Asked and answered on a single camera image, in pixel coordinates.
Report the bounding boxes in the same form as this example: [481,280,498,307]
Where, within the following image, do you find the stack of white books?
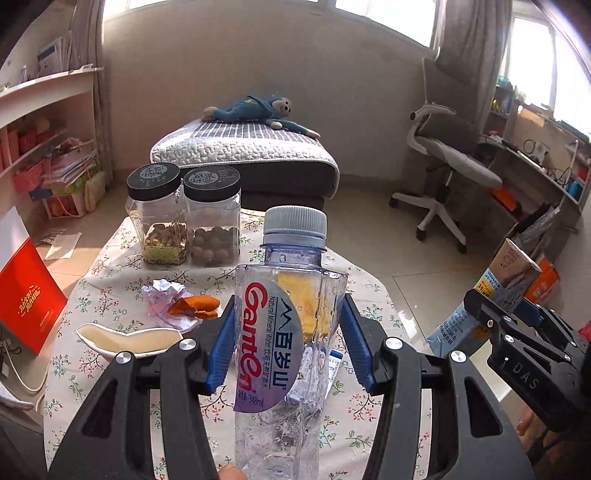
[36,36,71,78]

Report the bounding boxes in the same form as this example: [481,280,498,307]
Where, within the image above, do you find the black-lid jar of round nuts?
[183,165,243,268]

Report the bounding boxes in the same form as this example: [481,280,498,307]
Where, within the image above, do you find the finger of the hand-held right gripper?
[463,288,520,344]
[518,299,591,354]

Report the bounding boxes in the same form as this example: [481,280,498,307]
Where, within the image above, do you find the white paper sheet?
[43,231,83,260]

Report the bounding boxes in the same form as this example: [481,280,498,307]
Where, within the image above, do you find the orange peel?
[167,295,222,322]

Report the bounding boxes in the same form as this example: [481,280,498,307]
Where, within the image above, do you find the silver foil bag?
[516,205,562,260]

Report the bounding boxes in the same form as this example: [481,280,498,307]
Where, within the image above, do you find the white curved dish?
[76,322,186,361]

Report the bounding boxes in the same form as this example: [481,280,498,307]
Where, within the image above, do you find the blue plush monkey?
[201,93,321,139]

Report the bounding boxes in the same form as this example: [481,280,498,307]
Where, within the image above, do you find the white grey office chair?
[390,103,504,254]

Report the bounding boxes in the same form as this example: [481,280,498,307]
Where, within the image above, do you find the white pink bookshelf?
[0,66,105,217]

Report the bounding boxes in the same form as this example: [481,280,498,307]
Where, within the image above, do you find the black-lid jar of pistachios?
[126,162,193,267]

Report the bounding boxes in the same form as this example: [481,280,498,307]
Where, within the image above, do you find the blue beige milk carton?
[425,237,544,359]

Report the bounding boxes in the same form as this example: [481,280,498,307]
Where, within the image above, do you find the clear plastic water bottle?
[232,206,350,480]

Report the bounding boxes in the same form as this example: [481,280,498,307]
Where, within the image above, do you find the red gift bag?
[0,240,69,356]

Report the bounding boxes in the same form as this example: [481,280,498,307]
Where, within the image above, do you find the crumpled white paper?
[141,279,200,333]

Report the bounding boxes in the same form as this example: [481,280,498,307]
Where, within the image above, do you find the grey quilted pad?
[150,117,341,171]

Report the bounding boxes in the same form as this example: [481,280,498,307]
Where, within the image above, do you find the floral tablecloth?
[43,209,435,480]

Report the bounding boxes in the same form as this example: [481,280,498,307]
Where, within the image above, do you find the pink storage basket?
[12,159,52,195]

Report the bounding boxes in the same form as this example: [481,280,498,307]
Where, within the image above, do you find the beige curtain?
[69,0,114,182]
[436,0,514,145]

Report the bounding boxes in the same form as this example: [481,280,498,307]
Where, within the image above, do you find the wooden desk with shelves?
[475,98,591,234]

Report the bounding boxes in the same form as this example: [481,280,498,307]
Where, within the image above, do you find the white cable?
[0,340,52,394]

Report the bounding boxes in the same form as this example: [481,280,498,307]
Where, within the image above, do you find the white blue paper slip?
[323,350,345,401]

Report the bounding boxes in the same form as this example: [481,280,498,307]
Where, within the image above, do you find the pile of paper bags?
[42,137,108,219]

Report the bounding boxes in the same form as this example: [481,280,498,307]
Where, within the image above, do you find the dark ottoman bed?
[157,159,341,211]

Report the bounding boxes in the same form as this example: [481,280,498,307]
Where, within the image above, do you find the orange cardboard box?
[525,258,562,304]

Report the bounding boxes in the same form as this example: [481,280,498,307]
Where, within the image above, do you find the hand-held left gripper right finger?
[339,292,537,480]

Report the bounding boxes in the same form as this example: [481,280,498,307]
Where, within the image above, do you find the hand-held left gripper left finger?
[46,294,237,480]

